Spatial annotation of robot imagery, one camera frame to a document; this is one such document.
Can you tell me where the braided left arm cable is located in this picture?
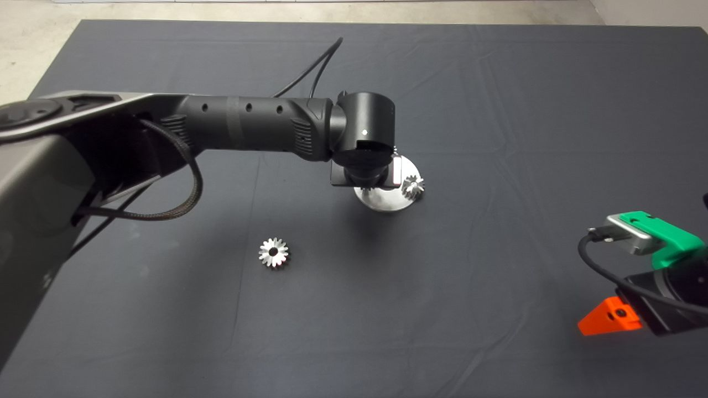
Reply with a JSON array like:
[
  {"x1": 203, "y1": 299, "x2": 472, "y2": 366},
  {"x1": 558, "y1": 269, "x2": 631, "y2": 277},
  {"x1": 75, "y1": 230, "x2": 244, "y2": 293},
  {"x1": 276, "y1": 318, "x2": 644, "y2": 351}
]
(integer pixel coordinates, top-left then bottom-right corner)
[{"x1": 75, "y1": 119, "x2": 204, "y2": 222}]

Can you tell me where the black camera cable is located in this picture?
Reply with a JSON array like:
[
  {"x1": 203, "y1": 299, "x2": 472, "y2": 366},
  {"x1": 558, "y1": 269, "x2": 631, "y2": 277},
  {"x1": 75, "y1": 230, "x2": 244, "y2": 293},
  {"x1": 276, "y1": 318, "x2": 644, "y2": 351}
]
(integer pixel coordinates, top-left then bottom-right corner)
[
  {"x1": 273, "y1": 37, "x2": 344, "y2": 99},
  {"x1": 577, "y1": 226, "x2": 708, "y2": 317}
]

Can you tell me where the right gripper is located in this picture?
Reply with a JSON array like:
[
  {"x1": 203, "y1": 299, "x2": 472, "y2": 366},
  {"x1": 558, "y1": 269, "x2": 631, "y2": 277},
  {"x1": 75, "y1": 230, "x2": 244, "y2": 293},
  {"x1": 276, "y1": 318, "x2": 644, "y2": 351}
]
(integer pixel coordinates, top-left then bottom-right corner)
[{"x1": 577, "y1": 269, "x2": 708, "y2": 337}]

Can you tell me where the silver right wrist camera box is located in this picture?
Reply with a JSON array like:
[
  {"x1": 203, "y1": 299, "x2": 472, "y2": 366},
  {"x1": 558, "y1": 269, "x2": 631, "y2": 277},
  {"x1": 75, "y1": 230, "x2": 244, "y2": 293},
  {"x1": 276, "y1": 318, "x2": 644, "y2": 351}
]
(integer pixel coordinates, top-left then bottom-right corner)
[{"x1": 606, "y1": 214, "x2": 667, "y2": 256}]

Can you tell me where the round metal plate with hole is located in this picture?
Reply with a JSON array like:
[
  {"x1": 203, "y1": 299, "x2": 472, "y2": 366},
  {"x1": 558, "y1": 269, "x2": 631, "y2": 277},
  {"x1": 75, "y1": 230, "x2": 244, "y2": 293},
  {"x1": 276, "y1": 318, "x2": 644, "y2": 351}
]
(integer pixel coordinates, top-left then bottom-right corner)
[{"x1": 354, "y1": 155, "x2": 422, "y2": 213}]

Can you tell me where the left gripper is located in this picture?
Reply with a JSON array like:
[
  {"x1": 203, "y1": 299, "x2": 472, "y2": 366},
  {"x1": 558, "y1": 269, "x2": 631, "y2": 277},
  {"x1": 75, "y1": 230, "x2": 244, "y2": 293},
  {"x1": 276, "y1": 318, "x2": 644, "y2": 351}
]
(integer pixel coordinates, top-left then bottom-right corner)
[{"x1": 330, "y1": 155, "x2": 403, "y2": 188}]

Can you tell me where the dark grey table cloth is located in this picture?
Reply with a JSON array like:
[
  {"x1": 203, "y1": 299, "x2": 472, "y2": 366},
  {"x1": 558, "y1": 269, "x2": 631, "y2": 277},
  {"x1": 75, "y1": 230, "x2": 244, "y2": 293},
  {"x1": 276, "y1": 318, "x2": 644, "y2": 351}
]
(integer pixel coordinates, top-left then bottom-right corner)
[{"x1": 0, "y1": 18, "x2": 708, "y2": 398}]

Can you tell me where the black left camera cable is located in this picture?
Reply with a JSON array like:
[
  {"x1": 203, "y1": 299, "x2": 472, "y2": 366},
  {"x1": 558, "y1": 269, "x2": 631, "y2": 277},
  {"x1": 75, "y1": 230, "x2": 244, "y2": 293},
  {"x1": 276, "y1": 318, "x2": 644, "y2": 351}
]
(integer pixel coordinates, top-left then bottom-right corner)
[{"x1": 273, "y1": 37, "x2": 344, "y2": 99}]

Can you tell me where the larger steel gear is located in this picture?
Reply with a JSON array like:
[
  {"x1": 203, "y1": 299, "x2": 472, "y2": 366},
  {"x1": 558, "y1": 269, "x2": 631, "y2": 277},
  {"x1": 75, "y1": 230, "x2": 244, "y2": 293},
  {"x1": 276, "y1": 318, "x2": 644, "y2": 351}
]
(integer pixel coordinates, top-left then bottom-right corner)
[{"x1": 258, "y1": 237, "x2": 290, "y2": 269}]

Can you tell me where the black right camera cable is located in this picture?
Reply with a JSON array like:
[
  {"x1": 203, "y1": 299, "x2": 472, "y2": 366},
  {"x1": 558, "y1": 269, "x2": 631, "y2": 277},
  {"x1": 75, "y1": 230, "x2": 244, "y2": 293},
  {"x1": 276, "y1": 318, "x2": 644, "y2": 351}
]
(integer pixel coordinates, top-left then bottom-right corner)
[{"x1": 577, "y1": 226, "x2": 708, "y2": 317}]

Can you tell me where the small steel gear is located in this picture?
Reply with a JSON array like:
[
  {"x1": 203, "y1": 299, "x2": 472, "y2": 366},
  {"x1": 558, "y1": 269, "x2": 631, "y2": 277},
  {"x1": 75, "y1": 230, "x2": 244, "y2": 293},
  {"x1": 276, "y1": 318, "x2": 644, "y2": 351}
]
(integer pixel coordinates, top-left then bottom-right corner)
[{"x1": 402, "y1": 175, "x2": 426, "y2": 201}]

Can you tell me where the green right camera mount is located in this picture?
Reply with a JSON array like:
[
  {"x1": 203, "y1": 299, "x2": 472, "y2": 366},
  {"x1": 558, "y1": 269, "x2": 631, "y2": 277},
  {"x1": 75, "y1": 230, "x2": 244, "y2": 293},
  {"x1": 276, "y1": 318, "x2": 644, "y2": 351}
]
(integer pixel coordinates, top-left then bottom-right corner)
[{"x1": 619, "y1": 211, "x2": 706, "y2": 271}]

